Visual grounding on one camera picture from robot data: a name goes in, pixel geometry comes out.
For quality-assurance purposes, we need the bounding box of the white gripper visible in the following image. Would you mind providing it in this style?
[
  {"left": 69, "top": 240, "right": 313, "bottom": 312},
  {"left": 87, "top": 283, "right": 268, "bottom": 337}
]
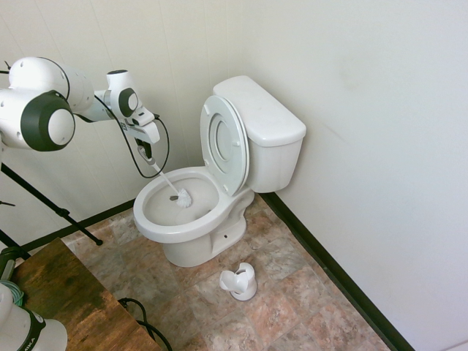
[{"left": 121, "top": 108, "right": 162, "bottom": 164}]

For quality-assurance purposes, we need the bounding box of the white toilet brush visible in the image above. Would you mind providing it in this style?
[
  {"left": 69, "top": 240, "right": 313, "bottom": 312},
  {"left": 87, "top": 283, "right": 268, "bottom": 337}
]
[{"left": 147, "top": 156, "right": 194, "bottom": 209}]

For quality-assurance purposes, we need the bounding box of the white toilet bowl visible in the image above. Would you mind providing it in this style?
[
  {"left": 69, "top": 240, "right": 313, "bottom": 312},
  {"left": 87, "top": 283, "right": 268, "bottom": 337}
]
[{"left": 132, "top": 166, "right": 255, "bottom": 268}]

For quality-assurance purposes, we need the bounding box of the white toilet lid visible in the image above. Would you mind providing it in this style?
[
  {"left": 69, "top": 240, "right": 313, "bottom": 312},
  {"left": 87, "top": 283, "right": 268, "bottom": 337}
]
[{"left": 214, "top": 109, "right": 252, "bottom": 184}]

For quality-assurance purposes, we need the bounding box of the white toilet brush holder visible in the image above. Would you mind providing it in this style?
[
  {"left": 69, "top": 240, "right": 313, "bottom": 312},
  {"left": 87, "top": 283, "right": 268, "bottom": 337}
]
[{"left": 219, "top": 262, "right": 258, "bottom": 302}]

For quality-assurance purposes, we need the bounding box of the dark wooden table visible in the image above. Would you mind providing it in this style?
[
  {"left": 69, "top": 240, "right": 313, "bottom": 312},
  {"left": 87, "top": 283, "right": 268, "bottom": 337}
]
[{"left": 10, "top": 237, "right": 162, "bottom": 351}]

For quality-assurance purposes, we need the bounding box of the dark green clamp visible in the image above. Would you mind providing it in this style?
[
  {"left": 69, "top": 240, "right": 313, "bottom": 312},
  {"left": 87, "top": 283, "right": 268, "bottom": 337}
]
[{"left": 0, "top": 246, "right": 23, "bottom": 283}]

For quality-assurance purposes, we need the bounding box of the black camera tripod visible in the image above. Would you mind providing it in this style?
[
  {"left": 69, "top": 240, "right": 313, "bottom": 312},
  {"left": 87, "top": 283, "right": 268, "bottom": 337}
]
[{"left": 0, "top": 60, "right": 104, "bottom": 257}]

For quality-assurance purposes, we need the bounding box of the black floor cable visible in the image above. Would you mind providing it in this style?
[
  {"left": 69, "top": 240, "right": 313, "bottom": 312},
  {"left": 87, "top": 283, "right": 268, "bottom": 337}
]
[{"left": 117, "top": 297, "right": 173, "bottom": 351}]

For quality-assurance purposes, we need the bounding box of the green coiled cable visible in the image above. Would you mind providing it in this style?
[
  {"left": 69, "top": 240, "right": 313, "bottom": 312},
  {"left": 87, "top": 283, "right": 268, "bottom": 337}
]
[{"left": 0, "top": 279, "right": 26, "bottom": 307}]

